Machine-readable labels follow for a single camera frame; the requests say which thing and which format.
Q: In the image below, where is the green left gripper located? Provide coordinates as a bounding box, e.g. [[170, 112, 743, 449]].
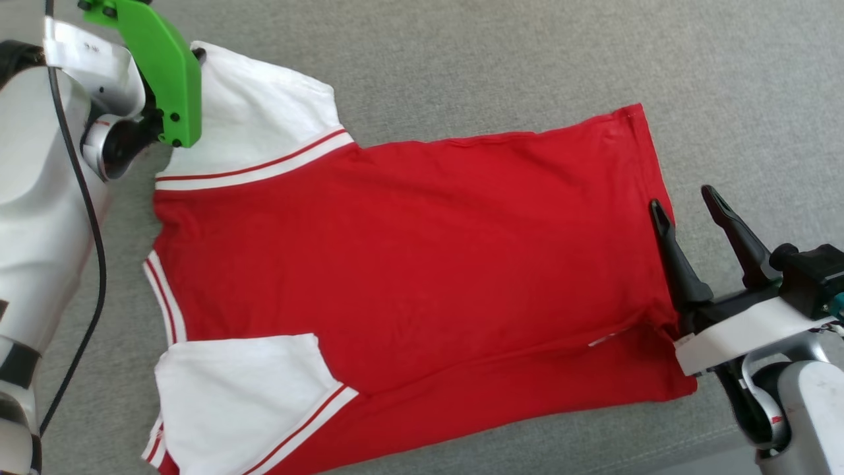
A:
[[78, 0, 202, 148]]

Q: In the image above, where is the grey fabric sofa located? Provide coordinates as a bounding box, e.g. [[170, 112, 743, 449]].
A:
[[26, 0, 844, 475]]

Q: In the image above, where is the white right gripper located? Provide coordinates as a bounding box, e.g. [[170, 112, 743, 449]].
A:
[[649, 184, 839, 377]]

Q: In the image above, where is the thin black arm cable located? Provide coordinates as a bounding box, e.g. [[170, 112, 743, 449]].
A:
[[38, 0, 108, 437]]

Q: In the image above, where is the red and white jersey shirt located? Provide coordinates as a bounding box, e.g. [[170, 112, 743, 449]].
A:
[[140, 41, 698, 475]]

